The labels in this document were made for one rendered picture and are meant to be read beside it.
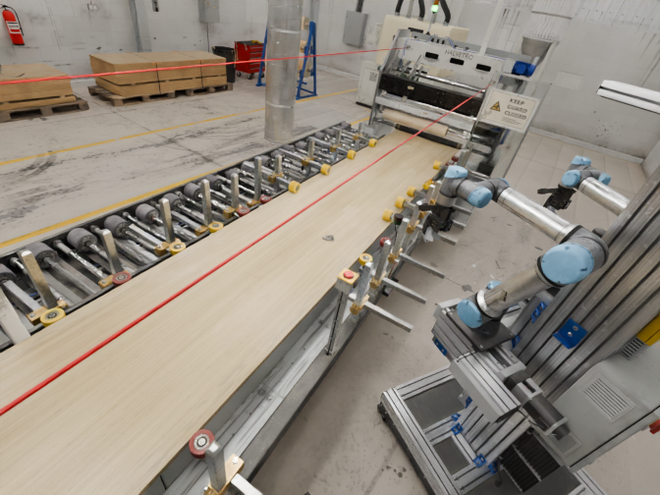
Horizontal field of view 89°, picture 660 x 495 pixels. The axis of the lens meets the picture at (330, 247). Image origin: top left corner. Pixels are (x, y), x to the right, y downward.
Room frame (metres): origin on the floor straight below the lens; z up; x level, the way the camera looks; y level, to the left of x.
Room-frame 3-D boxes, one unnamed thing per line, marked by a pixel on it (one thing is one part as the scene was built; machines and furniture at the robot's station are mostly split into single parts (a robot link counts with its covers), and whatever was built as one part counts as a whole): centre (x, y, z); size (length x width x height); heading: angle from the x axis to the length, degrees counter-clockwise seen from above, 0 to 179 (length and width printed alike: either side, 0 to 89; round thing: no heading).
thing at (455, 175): (1.26, -0.43, 1.62); 0.09 x 0.08 x 0.11; 39
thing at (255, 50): (9.61, 2.93, 0.41); 0.76 x 0.48 x 0.81; 159
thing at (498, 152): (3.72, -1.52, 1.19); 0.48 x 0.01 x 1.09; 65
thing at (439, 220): (1.25, -0.43, 1.46); 0.09 x 0.08 x 0.12; 32
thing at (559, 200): (1.70, -1.15, 1.46); 0.09 x 0.08 x 0.12; 32
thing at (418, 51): (4.36, -1.02, 0.95); 1.65 x 0.70 x 1.90; 65
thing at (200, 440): (0.45, 0.30, 0.85); 0.08 x 0.08 x 0.11
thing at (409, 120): (4.10, -0.91, 1.05); 1.43 x 0.12 x 0.12; 65
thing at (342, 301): (1.04, -0.10, 0.93); 0.05 x 0.05 x 0.45; 65
